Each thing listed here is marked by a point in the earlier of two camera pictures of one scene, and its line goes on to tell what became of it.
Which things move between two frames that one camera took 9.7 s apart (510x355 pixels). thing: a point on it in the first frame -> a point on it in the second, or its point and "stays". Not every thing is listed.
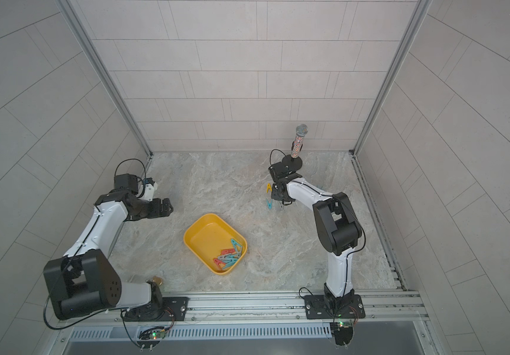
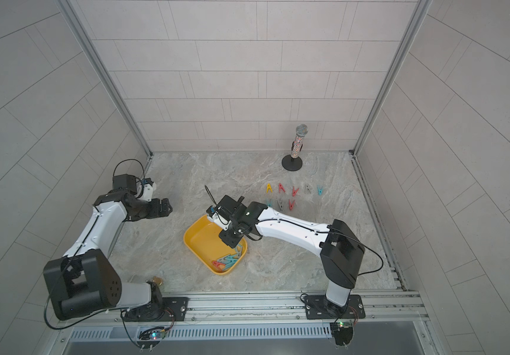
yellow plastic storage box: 216,242 stays
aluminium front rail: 277,307 stays
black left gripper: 157,210 stays
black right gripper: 276,193 -> 228,238
